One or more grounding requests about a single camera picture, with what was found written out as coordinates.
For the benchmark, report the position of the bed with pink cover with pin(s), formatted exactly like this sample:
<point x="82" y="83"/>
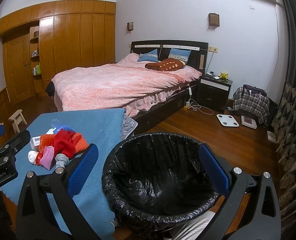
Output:
<point x="147" y="96"/>

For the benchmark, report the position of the orange foam net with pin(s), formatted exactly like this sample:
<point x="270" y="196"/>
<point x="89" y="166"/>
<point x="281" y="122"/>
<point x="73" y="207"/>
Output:
<point x="75" y="141"/>

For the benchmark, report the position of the black nightstand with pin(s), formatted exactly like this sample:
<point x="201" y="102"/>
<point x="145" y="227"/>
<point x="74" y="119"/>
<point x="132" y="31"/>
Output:
<point x="213" y="93"/>

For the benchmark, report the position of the white alcohol pad box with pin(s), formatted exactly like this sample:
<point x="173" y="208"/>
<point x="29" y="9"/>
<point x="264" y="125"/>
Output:
<point x="35" y="143"/>

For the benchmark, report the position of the wooden side desk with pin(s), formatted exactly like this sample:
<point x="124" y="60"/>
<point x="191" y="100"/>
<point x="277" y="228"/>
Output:
<point x="6" y="111"/>

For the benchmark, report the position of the right wall lamp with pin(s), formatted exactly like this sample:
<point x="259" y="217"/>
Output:
<point x="213" y="20"/>

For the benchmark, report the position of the black lined trash bin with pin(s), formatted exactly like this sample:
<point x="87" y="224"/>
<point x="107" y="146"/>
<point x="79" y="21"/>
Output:
<point x="155" y="181"/>

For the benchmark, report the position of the yellow plush toy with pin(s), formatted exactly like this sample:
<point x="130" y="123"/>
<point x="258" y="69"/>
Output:
<point x="224" y="76"/>

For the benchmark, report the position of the brown dotted pillow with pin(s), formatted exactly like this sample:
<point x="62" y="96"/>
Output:
<point x="167" y="65"/>

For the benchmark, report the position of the right blue pillow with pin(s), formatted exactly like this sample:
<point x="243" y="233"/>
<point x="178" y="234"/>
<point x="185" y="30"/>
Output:
<point x="179" y="54"/>

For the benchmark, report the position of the wall lamp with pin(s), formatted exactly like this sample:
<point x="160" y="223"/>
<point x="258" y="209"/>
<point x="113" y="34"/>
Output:
<point x="213" y="20"/>
<point x="130" y="26"/>

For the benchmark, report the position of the blue pillow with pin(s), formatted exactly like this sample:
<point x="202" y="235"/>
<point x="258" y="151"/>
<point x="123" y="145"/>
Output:
<point x="151" y="56"/>
<point x="179" y="54"/>

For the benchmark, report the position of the blue table cloth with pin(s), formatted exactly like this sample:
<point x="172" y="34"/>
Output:
<point x="100" y="127"/>

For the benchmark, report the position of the left wall lamp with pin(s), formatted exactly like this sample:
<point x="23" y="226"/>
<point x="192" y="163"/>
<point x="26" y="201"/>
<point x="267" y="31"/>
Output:
<point x="130" y="26"/>

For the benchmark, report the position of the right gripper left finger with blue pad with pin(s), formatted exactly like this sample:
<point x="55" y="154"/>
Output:
<point x="35" y="218"/>

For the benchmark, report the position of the left blue pillow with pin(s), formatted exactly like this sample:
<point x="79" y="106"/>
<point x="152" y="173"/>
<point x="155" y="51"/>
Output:
<point x="151" y="56"/>

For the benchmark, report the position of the grey quilted mat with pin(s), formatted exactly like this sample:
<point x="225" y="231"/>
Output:
<point x="128" y="127"/>

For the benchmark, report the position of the white bathroom scale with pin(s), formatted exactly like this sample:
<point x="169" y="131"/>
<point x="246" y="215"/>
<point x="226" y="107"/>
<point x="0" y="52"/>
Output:
<point x="227" y="120"/>

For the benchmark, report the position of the white tissue wad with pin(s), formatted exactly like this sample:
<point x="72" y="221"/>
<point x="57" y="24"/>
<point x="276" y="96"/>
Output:
<point x="32" y="157"/>

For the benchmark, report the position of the wall power socket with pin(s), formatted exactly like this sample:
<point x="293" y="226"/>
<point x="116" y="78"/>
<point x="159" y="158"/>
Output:
<point x="212" y="49"/>

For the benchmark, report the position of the wooden wardrobe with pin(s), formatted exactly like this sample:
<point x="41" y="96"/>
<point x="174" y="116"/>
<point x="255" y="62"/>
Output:
<point x="44" y="39"/>

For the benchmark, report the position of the grey cloth piece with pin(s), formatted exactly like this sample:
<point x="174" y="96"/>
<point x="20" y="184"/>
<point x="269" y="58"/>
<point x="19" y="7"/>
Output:
<point x="61" y="160"/>

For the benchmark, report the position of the small white wooden stool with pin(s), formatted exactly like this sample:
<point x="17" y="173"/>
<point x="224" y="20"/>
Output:
<point x="17" y="118"/>

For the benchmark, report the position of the pink paper piece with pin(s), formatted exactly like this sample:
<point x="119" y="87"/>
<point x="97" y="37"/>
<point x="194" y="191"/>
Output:
<point x="47" y="158"/>

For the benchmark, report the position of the black bed headboard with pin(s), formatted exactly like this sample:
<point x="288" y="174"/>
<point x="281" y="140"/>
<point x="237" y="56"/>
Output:
<point x="198" y="50"/>

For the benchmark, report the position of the plaid shirt on chair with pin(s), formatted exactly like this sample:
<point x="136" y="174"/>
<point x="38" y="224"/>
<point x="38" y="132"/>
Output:
<point x="252" y="102"/>

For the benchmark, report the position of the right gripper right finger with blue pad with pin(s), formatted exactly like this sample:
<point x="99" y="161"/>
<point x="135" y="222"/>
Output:
<point x="261" y="218"/>

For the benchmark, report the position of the red plastic bag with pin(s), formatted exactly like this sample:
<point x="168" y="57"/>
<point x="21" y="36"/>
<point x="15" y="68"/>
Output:
<point x="56" y="148"/>

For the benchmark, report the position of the dark patterned curtain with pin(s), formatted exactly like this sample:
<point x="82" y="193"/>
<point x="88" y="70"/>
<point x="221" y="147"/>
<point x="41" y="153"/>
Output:
<point x="284" y="126"/>

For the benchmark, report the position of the red white scale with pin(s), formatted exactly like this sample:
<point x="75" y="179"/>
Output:
<point x="248" y="122"/>

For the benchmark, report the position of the blue plastic bag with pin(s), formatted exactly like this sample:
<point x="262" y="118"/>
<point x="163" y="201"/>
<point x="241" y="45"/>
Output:
<point x="57" y="126"/>

